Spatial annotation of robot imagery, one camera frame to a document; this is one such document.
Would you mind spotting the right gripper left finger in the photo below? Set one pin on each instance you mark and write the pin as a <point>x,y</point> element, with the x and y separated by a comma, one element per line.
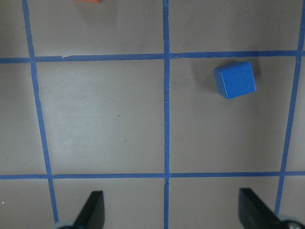
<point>92,215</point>

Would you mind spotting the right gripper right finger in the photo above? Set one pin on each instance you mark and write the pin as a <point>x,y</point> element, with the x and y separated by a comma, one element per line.
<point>253,213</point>

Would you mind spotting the blue wooden block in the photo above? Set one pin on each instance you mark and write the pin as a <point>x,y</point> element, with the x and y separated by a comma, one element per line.
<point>235,79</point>

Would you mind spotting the orange wooden block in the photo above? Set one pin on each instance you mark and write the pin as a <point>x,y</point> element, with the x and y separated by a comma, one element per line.
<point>89,1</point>

